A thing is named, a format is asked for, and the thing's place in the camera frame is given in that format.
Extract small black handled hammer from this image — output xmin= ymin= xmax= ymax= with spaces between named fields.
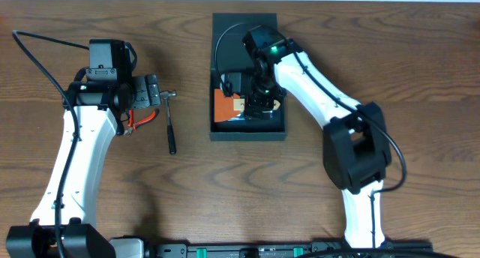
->
xmin=160 ymin=91 xmax=177 ymax=155

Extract orange scraper wooden handle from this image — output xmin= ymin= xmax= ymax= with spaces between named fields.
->
xmin=212 ymin=88 xmax=281 ymax=123

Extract red handled pliers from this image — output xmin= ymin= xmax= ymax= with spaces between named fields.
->
xmin=124 ymin=109 xmax=159 ymax=137

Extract dark green hinged box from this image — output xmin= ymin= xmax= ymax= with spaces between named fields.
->
xmin=209 ymin=13 xmax=287 ymax=141

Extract precision screwdriver set case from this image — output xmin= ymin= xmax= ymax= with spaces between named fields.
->
xmin=228 ymin=114 xmax=245 ymax=122

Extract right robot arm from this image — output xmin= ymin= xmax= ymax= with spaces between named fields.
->
xmin=242 ymin=25 xmax=392 ymax=248

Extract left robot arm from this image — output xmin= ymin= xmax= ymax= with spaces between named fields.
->
xmin=6 ymin=74 xmax=161 ymax=257

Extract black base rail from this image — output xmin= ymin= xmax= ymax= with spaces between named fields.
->
xmin=108 ymin=237 xmax=434 ymax=258

